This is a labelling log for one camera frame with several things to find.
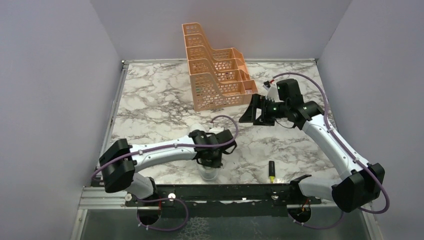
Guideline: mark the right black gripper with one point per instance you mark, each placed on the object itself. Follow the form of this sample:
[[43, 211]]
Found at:
[[257, 101]]

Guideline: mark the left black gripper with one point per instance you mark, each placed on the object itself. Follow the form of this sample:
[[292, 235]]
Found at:
[[216, 163]]

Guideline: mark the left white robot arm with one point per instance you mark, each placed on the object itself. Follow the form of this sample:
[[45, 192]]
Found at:
[[121, 163]]

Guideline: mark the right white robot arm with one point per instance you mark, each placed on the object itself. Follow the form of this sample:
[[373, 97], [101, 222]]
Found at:
[[359, 181]]

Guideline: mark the orange plastic file organizer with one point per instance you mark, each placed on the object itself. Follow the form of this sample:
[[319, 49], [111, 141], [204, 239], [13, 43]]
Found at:
[[219, 78]]

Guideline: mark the black yellow highlighter marker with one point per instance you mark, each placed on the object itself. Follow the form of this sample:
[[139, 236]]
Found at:
[[271, 171]]

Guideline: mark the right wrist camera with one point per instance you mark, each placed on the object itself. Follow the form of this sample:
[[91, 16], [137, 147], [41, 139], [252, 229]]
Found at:
[[287, 91]]

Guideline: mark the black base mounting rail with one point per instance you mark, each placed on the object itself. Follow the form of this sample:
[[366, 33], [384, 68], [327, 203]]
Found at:
[[222, 200]]

